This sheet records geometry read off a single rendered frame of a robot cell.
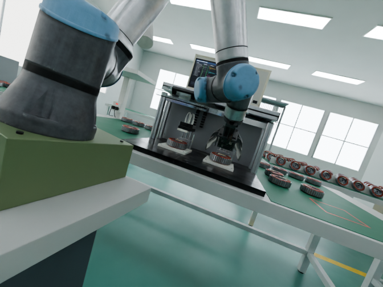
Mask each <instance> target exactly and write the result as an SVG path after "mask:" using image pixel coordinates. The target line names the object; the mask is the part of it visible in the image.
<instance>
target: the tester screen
mask: <svg viewBox="0 0 383 287"><path fill-rule="evenodd" d="M216 74H217V68H216V64H215V63H210V62H207V61H202V60H198V59H197V60H196V63H195V66H194V69H193V73H192V76H191V80H190V83H189V85H191V86H194V85H193V84H191V81H193V82H195V81H196V79H197V77H205V76H207V77H213V76H215V75H216Z"/></svg>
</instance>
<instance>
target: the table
mask: <svg viewBox="0 0 383 287"><path fill-rule="evenodd" d="M266 154H267V155H266ZM270 155H271V156H270ZM265 157H266V159H265ZM271 157H275V163H276V164H277V165H276V164H273V163H270V159H271ZM261 161H262V162H263V163H267V164H269V165H270V166H271V167H270V168H272V167H273V166H277V167H280V168H282V169H285V170H287V174H288V172H289V171H292V172H295V173H298V174H300V175H303V176H304V179H305V178H306V177H310V178H313V179H316V180H318V181H321V182H322V183H323V184H322V186H325V187H329V188H332V189H334V190H337V191H340V192H342V193H343V194H347V195H350V196H353V197H355V198H359V199H362V200H365V201H367V202H371V203H374V204H377V205H379V206H383V199H381V197H383V186H376V185H374V184H372V183H370V182H367V181H365V182H362V181H360V180H358V179H357V178H355V177H351V178H348V177H347V176H345V175H344V174H342V173H339V174H337V177H336V178H335V181H336V182H337V184H335V183H332V182H328V181H329V180H331V179H332V175H333V172H332V171H331V170H323V171H321V172H319V176H320V178H321V179H319V178H316V177H313V176H312V175H315V174H316V170H317V171H319V170H320V169H319V167H318V166H315V165H313V166H311V165H307V163H306V162H301V161H296V160H295V159H294V158H287V157H284V156H283V155H281V154H275V153H273V152H271V151H268V150H265V151H264V153H263V157H262V159H261ZM280 161H281V162H280ZM282 161H283V162H282ZM286 161H288V162H290V164H289V167H290V169H288V168H286V167H283V165H285V164H286ZM293 163H294V164H293ZM294 165H295V166H294ZM301 166H306V167H305V168H304V172H305V174H303V173H300V172H298V170H300V168H301ZM308 168H309V169H308ZM309 170H310V171H309ZM310 172H311V173H310ZM323 173H324V174H323ZM325 175H326V176H325ZM325 177H327V178H325ZM340 178H342V179H340ZM341 180H342V181H341ZM349 180H351V181H352V183H351V186H352V188H353V189H350V188H347V187H344V186H347V185H348V183H349ZM365 185H366V186H369V187H370V189H369V191H370V194H371V195H368V194H365V193H363V192H361V191H364V190H365ZM374 189H375V190H374ZM257 214H258V213H257V212H255V211H252V213H251V216H250V219H249V221H248V225H249V226H253V225H254V222H255V219H256V216H257Z"/></svg>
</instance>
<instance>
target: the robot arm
mask: <svg viewBox="0 0 383 287"><path fill-rule="evenodd" d="M169 1H170V0H118V1H117V2H116V4H115V5H114V6H113V8H111V10H110V11H109V13H108V14H105V13H104V12H102V11H101V10H99V9H98V8H97V7H95V6H94V5H92V4H90V3H88V2H87V1H85V0H43V1H42V3H40V4H39V12H38V16H37V19H36V22H35V26H34V29H33V32H32V36H31V39H30V42H29V45H28V49H27V52H26V56H25V60H24V62H23V66H22V69H21V72H20V74H19V75H18V77H17V78H16V79H15V80H14V81H13V82H12V83H11V84H10V85H9V86H8V88H7V89H6V90H5V91H4V92H3V93H2V94H1V95H0V122H2V123H4V124H6V125H10V126H12V127H15V128H18V129H21V130H24V131H27V132H31V133H35V134H40V135H43V136H48V137H53V138H59V139H64V140H73V141H90V140H92V139H94V136H95V134H96V131H97V126H96V102H97V97H98V95H99V92H100V89H101V88H105V87H110V86H112V85H114V84H116V83H117V82H118V81H119V80H120V78H121V76H122V74H123V69H124V68H125V67H126V66H127V64H128V63H129V62H130V61H131V59H132V58H133V46H134V45H135V44H136V43H137V41H138V40H139V39H140V38H141V37H142V35H143V34H144V32H145V31H146V30H147V29H148V28H149V26H150V25H151V24H152V23H153V21H154V20H155V19H156V18H157V17H158V15H159V14H160V12H162V10H163V9H164V8H165V6H166V5H167V4H168V3H169ZM210 6H211V18H212V24H213V37H214V48H215V61H216V68H217V75H216V76H213V77H207V76H205V77H198V78H197V79H196V81H195V85H194V97H195V100H196V101H197V102H199V103H227V104H226V107H225V111H224V117H223V119H224V121H225V122H226V125H225V126H223V127H221V128H219V129H218V130H216V131H214V132H213V133H212V135H211V137H210V139H209V140H208V142H207V144H206V146H205V150H206V149H208V148H209V147H210V146H211V145H212V144H213V143H215V146H216V143H217V142H218V145H217V147H220V148H223V149H226V150H229V151H232V152H233V149H235V151H236V157H237V159H238V161H239V160H240V158H241V154H242V139H241V137H240V135H239V132H238V130H237V129H236V128H237V127H238V125H241V124H242V123H243V120H244V119H245V116H246V114H248V113H249V112H247V110H248V108H249V106H250V102H251V100H252V97H253V95H254V93H255V92H256V91H257V89H258V86H259V74H258V73H257V71H256V68H255V67H254V66H252V65H251V64H249V58H248V38H247V15H246V0H210Z"/></svg>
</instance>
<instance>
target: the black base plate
mask: <svg viewBox="0 0 383 287"><path fill-rule="evenodd" d="M121 140H124V141H126V142H128V143H130V144H132V145H133V146H134V147H133V150H137V151H139V152H142V153H144V154H147V155H150V156H153V157H155V158H158V159H161V160H163V161H167V162H169V163H172V164H174V165H177V166H180V167H183V168H185V169H188V170H191V171H194V172H196V173H199V174H202V175H205V176H207V177H210V178H213V179H216V180H218V181H221V182H224V183H227V184H229V185H232V186H235V187H237V188H241V189H243V190H246V191H248V192H251V193H254V194H257V195H260V196H262V197H264V196H265V194H266V191H265V189H264V188H263V186H262V184H261V183H260V181H259V179H258V177H257V176H256V174H255V173H252V172H250V170H251V169H249V168H248V166H245V165H241V164H239V163H236V162H233V161H232V164H234V171H233V172H232V171H228V170H226V169H223V168H220V167H217V166H214V165H211V164H209V163H206V162H203V159H204V158H205V157H206V156H207V155H208V156H210V154H209V153H206V152H204V151H200V150H197V149H194V148H192V147H191V150H192V152H191V153H189V154H186V155H183V154H180V153H177V152H175V151H171V150H169V149H166V148H163V147H160V146H158V144H160V143H165V142H167V139H165V138H158V137H156V139H153V138H130V139H121Z"/></svg>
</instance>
